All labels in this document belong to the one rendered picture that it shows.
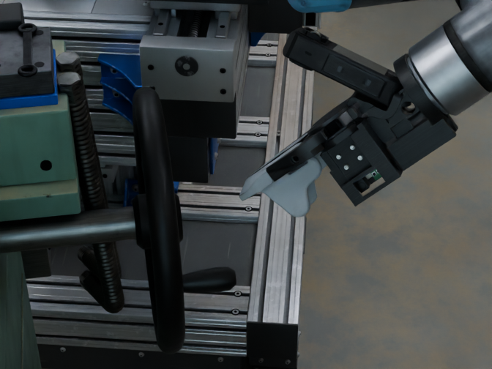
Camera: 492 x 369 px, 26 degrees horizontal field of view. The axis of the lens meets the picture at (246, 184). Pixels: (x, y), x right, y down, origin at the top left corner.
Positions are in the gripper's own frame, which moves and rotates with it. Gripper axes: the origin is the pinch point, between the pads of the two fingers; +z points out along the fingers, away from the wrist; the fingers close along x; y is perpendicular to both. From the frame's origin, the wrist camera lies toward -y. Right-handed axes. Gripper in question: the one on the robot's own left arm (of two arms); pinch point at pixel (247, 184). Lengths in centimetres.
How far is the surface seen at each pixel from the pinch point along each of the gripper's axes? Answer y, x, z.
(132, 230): -2.7, 4.6, 15.4
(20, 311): -1.9, 16.4, 41.2
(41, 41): -23.8, 2.9, 9.7
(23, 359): 2.7, 10.8, 41.2
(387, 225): 37, 130, 29
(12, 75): -22.3, -2.9, 11.6
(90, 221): -6.1, 3.3, 18.0
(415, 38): 12, 207, 13
